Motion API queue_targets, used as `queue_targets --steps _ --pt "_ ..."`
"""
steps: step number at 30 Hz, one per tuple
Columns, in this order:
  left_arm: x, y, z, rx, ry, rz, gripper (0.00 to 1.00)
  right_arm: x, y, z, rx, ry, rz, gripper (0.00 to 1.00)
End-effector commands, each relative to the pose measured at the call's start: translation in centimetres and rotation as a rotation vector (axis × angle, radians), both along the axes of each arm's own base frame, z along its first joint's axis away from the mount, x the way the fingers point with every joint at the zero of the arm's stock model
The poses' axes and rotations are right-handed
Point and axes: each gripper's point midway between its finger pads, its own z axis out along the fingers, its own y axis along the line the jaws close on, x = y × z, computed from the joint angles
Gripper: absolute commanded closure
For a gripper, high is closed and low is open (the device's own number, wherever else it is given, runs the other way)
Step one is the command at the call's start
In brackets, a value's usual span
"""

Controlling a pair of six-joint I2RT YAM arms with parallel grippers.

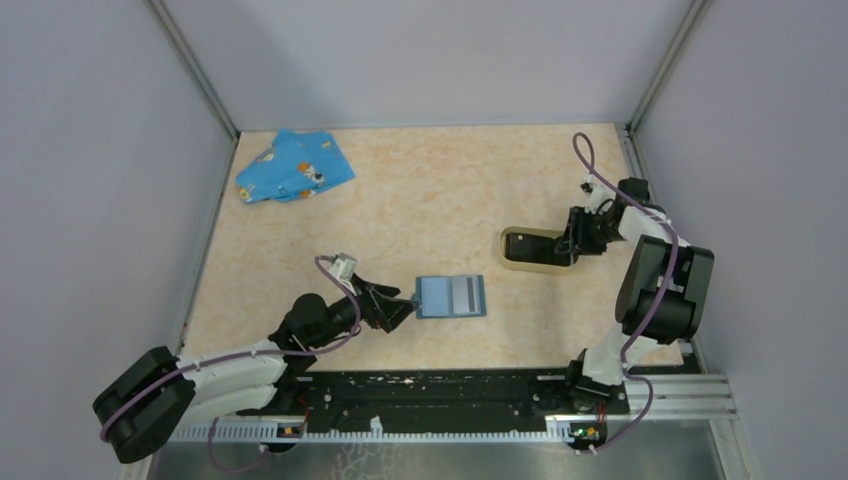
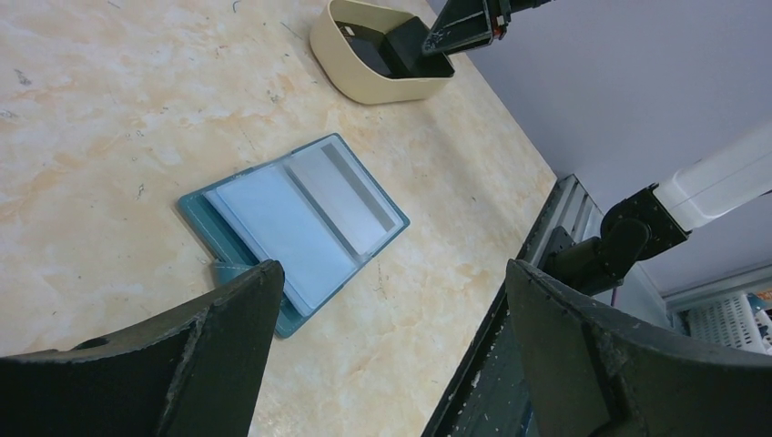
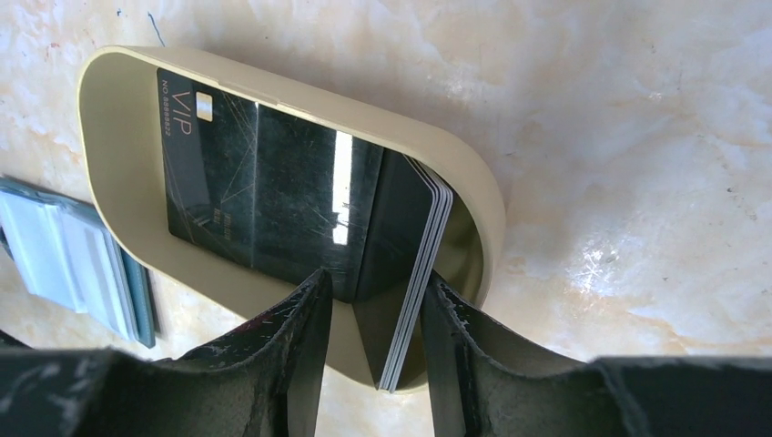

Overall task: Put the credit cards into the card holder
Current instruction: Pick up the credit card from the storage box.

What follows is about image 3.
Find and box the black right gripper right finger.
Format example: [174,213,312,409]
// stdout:
[421,274,771,436]

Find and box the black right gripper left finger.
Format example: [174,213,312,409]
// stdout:
[1,269,333,436]

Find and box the black card stack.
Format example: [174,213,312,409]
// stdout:
[353,150,454,392]

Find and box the blue card holder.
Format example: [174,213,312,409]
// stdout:
[1,177,156,349]

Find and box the gold oval tray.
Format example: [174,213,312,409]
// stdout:
[77,46,504,394]

